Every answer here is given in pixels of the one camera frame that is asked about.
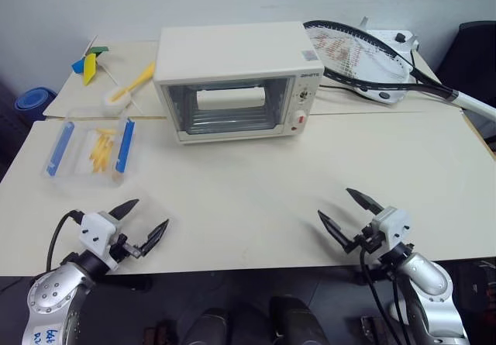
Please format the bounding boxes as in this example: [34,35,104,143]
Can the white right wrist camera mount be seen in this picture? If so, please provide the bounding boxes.
[370,206,412,251]

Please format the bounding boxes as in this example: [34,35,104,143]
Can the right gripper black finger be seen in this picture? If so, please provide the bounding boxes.
[345,188,384,218]
[317,209,357,254]

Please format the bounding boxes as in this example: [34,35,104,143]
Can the yellow french fries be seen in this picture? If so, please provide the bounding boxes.
[89,127,118,174]

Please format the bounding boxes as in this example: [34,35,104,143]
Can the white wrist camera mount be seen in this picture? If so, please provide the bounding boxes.
[370,206,412,251]
[78,212,120,274]

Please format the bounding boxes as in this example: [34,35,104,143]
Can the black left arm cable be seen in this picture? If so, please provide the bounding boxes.
[46,209,84,273]

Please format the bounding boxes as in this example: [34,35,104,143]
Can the white device with black buttons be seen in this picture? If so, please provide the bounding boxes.
[358,16,422,108]

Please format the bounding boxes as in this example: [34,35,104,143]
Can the white toaster oven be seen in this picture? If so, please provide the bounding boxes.
[153,20,325,147]

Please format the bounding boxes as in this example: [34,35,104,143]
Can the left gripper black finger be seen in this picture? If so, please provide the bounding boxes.
[108,198,140,222]
[137,219,171,260]

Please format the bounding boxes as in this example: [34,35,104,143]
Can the blue yellow green pinwheel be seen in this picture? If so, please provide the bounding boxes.
[71,34,117,87]

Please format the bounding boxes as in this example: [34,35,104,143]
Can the dark rounded shape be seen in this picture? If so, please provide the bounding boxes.
[268,294,335,345]
[181,307,230,345]

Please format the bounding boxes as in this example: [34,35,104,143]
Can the small white bowl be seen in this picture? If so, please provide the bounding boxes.
[102,86,135,116]

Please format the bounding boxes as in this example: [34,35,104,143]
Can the glass oven door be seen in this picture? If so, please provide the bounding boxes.
[160,76,292,136]

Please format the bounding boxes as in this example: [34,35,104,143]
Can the black chair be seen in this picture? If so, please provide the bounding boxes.
[435,20,496,90]

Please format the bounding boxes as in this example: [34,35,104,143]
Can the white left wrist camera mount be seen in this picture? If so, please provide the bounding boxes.
[78,212,120,274]

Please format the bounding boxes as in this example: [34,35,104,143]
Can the blue container clip strip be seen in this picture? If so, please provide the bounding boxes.
[46,121,76,176]
[114,119,137,174]

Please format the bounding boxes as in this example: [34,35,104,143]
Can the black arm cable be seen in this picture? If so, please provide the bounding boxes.
[358,240,412,345]
[46,209,84,273]

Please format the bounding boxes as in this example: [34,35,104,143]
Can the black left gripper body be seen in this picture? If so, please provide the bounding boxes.
[108,226,143,264]

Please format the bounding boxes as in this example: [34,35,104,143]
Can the blue roll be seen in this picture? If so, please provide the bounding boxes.
[14,87,60,122]

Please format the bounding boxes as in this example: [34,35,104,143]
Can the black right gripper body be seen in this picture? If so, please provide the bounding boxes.
[343,223,389,256]

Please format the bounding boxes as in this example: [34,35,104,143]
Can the clear plastic food container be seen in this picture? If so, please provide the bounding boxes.
[40,107,141,189]

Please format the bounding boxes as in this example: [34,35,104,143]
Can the black tennis racket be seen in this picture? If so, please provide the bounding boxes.
[302,19,496,123]

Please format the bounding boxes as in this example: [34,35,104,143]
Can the white oven door handle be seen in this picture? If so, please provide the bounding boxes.
[196,85,267,111]

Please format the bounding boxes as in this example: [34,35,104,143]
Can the yellow plastic spoon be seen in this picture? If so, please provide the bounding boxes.
[112,61,157,100]

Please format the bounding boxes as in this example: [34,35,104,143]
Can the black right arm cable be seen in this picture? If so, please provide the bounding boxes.
[358,240,412,345]

